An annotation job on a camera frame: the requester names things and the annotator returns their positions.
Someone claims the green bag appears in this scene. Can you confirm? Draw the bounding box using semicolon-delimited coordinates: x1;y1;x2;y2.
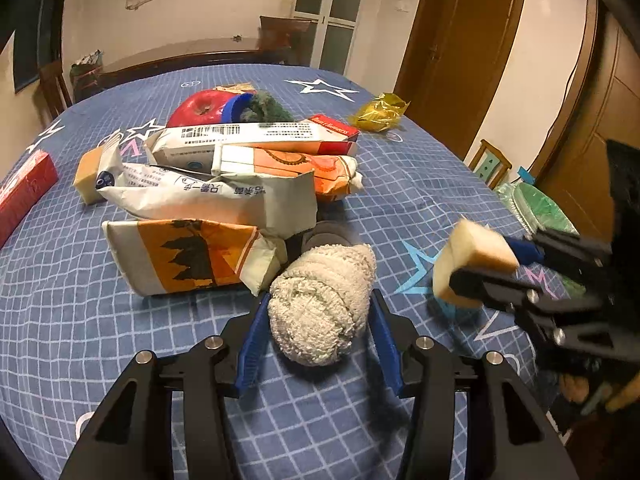
70;50;103;103

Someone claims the dark wooden table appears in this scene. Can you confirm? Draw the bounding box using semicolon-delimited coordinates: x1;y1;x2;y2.
97;49;288;91

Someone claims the orange and white carton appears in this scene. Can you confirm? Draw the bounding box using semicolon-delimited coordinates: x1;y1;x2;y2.
212;143;363;203

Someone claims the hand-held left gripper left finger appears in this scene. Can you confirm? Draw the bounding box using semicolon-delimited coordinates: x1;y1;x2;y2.
60;292;273;480

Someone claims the yellow sponge block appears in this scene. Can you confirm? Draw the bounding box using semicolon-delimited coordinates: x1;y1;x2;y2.
74;149;103;206
432;218;521;308

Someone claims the small light wooden chair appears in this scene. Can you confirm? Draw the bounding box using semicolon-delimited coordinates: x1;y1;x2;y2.
467;139;513;190

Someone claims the white towel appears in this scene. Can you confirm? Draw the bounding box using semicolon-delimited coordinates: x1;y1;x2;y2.
267;243;377;367

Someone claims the brown panelled door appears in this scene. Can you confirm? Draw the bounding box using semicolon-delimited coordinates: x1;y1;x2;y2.
530;0;640;231

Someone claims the small red box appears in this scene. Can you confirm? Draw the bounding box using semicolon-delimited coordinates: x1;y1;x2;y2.
306;113;361;156

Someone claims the orange carton with castle print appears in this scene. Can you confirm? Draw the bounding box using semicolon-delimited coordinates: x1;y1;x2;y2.
101;218;288;297

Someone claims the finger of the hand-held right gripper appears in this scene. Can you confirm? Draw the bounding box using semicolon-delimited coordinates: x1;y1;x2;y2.
449;266;618;321
502;230;615;281

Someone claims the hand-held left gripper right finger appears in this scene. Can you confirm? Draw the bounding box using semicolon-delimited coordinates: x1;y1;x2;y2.
369;289;573;480

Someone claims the red apple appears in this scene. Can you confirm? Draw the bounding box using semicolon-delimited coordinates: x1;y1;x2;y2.
166;89;238;128

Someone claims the white paper bag with text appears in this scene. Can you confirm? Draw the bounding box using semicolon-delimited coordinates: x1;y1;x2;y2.
95;132;319;238

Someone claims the brown wooden door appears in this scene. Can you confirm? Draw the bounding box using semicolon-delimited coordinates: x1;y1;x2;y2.
395;0;530;161

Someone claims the green fuzzy cloth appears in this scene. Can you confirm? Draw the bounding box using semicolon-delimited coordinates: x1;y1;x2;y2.
242;90;296;123

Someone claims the long red box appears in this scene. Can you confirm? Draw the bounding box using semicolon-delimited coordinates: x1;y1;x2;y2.
0;150;59;248

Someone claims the dark wall screen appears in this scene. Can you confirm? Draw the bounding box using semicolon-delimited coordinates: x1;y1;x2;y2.
12;0;63;93

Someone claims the blue checked tablecloth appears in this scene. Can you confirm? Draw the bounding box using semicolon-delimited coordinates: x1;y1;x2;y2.
0;64;566;480

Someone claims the white box with barcode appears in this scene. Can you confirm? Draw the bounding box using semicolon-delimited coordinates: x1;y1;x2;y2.
145;121;331;173

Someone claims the person's right hand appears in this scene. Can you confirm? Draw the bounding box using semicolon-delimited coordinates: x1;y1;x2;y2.
559;372;640;416

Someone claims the dark wooden chair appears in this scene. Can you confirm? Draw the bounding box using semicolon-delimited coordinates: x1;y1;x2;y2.
39;59;73;121
259;16;313;66

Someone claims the bin with green bag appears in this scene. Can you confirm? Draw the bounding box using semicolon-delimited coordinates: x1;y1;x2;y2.
495;181;586;296

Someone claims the blue cap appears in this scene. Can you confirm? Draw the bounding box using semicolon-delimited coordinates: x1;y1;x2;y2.
221;92;256;123

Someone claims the white glass door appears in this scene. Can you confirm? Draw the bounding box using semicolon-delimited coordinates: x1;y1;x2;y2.
292;0;373;76

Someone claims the yellow plastic wrapper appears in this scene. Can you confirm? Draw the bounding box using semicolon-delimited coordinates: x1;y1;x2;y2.
348;92;410;132

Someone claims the grey tape roll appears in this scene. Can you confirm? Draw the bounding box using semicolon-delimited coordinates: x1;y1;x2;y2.
300;220;356;253

